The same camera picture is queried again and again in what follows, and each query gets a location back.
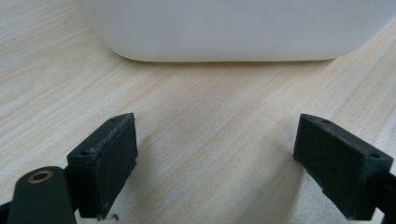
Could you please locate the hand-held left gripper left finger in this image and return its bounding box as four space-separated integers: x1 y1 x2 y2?
66 112 139 221

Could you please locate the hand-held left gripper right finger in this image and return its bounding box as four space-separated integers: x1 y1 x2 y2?
292 113 394 221

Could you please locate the white plastic container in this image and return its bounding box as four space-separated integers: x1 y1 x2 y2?
75 0 396 63

